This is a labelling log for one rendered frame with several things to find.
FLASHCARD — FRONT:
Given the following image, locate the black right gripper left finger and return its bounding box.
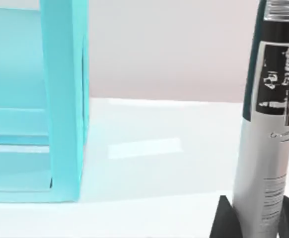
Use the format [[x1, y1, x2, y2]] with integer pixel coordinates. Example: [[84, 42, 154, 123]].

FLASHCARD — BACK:
[[209, 195, 239, 238]]

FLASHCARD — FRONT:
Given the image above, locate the black and silver book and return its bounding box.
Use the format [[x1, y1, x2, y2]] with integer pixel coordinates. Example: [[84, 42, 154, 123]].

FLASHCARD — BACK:
[[229, 0, 289, 238]]

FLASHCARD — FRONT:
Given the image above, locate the light blue rack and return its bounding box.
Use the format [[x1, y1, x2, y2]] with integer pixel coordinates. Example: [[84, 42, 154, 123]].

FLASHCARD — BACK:
[[0, 0, 90, 204]]

